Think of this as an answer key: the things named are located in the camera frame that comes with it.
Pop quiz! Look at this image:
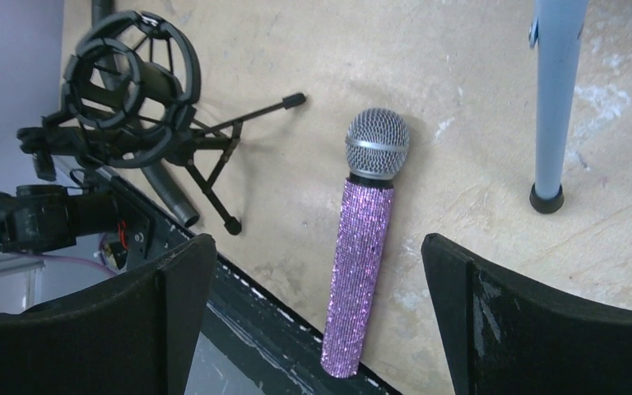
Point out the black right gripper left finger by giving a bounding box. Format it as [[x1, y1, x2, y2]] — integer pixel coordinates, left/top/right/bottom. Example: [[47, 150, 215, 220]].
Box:
[[0, 234, 217, 394]]

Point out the black microphone shock mount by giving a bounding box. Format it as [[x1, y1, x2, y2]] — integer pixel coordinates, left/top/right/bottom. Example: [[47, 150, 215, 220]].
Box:
[[17, 11, 306, 235]]

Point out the light blue music stand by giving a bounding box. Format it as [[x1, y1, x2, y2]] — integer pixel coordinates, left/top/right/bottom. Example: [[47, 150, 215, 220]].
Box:
[[528, 0, 589, 214]]

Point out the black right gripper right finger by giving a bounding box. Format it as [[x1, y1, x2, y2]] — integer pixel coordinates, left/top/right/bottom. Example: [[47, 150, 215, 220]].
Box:
[[421, 233, 632, 394]]

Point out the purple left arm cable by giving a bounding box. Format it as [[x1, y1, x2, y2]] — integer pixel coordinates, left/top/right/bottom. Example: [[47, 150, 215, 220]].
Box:
[[16, 251, 118, 277]]

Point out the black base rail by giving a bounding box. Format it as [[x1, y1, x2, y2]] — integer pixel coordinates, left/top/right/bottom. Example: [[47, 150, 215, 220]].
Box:
[[58, 160, 394, 394]]

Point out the black foam tube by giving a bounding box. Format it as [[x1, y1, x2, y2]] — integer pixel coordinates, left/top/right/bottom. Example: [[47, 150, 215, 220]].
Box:
[[91, 0, 200, 227]]

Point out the purple glitter microphone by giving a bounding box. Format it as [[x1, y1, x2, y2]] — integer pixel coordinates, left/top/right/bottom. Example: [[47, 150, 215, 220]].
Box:
[[320, 108, 410, 379]]

